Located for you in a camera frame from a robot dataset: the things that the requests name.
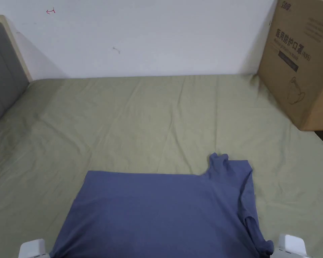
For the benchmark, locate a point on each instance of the grey padded headboard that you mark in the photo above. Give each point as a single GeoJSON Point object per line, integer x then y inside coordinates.
{"type": "Point", "coordinates": [2, 78]}

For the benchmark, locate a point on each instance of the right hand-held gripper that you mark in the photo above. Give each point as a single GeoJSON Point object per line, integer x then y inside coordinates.
{"type": "Point", "coordinates": [289, 247]}

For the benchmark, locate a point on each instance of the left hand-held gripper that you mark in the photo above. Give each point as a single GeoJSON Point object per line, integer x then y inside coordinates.
{"type": "Point", "coordinates": [32, 248]}

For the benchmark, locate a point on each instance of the blue shirt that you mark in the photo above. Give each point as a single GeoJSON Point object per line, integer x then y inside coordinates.
{"type": "Point", "coordinates": [156, 215]}

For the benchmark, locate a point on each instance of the brown cardboard carton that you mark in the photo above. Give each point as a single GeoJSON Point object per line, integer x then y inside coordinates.
{"type": "Point", "coordinates": [301, 67]}

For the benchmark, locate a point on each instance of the bed with pale green sheet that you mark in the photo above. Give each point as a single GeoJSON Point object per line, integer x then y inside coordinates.
{"type": "Point", "coordinates": [129, 121]}

